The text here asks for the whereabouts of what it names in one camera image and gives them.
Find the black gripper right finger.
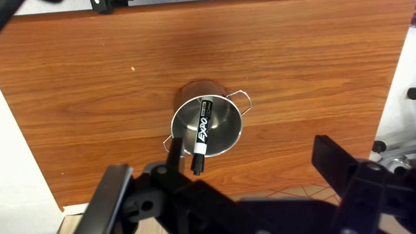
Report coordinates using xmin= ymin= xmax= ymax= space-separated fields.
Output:
xmin=311 ymin=134 xmax=416 ymax=226

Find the small steel pot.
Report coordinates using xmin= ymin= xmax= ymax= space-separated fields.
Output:
xmin=161 ymin=78 xmax=254 ymax=158

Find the black Expo marker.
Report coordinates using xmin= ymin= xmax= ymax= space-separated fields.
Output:
xmin=189 ymin=97 xmax=216 ymax=176

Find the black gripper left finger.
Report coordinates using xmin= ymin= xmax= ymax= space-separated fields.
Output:
xmin=73 ymin=135 xmax=192 ymax=234

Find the grey chair base with casters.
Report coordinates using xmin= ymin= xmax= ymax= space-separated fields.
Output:
xmin=369 ymin=85 xmax=416 ymax=175

